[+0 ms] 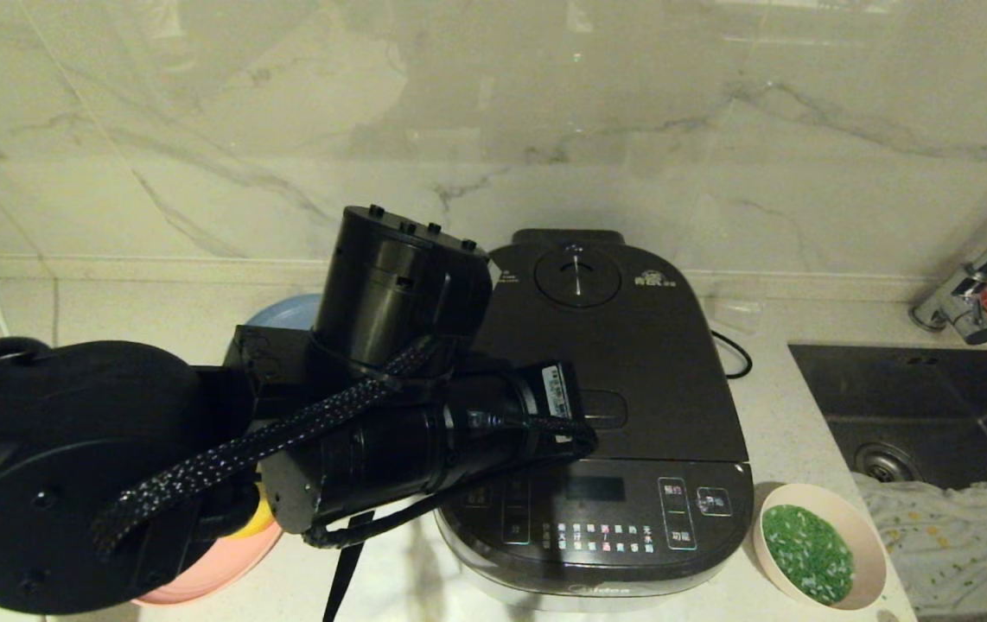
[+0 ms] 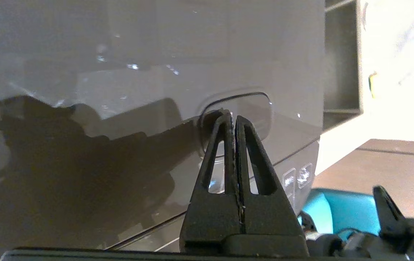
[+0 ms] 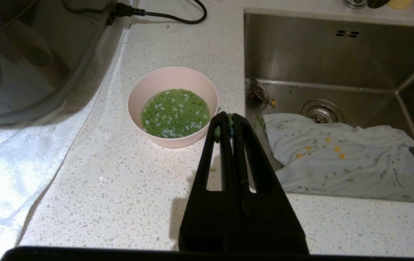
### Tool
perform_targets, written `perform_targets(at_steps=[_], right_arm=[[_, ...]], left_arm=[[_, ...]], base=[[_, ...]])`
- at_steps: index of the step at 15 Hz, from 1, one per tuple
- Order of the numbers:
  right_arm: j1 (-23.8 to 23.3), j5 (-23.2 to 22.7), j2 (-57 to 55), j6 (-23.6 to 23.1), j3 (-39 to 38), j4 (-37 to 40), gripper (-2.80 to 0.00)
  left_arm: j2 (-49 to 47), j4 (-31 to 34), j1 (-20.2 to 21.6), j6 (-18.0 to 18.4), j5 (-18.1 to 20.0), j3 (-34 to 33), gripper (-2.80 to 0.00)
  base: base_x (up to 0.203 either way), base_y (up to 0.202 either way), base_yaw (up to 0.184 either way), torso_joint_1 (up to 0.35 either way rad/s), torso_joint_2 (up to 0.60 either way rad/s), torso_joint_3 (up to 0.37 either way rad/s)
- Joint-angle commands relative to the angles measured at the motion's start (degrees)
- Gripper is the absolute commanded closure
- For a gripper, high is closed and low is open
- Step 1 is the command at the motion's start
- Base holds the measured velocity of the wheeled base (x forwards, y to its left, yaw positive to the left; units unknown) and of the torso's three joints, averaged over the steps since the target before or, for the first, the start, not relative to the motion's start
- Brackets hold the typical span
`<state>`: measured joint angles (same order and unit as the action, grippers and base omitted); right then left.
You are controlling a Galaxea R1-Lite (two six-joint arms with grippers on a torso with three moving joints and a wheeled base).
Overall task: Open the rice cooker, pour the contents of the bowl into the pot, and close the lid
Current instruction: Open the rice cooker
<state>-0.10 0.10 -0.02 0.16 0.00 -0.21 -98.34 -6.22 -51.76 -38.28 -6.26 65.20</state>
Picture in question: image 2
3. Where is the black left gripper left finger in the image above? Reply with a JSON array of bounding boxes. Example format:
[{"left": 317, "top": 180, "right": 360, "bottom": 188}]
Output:
[{"left": 179, "top": 109, "right": 244, "bottom": 253}]

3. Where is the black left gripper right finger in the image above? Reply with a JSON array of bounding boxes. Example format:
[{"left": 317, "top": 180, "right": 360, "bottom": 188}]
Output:
[{"left": 235, "top": 115, "right": 310, "bottom": 254}]

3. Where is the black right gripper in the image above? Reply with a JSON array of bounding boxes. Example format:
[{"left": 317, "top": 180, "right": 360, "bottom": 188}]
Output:
[{"left": 359, "top": 185, "right": 414, "bottom": 261}]

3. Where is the black rice cooker lid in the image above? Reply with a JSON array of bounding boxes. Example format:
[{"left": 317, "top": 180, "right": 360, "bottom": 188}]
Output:
[{"left": 0, "top": 0, "right": 325, "bottom": 254}]

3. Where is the black rice cooker body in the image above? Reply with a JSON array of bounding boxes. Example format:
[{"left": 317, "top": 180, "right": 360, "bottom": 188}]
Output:
[{"left": 102, "top": 138, "right": 320, "bottom": 254}]

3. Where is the white shelf unit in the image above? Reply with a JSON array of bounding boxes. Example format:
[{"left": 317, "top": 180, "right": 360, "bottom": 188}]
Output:
[{"left": 323, "top": 0, "right": 365, "bottom": 133}]

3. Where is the teal rounded seat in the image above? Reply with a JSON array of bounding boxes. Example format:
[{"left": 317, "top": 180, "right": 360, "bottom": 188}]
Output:
[{"left": 298, "top": 188, "right": 381, "bottom": 236}]

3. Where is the black wrist cable bundle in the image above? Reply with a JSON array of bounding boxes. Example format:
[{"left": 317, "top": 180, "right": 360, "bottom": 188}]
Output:
[{"left": 298, "top": 210, "right": 360, "bottom": 254}]

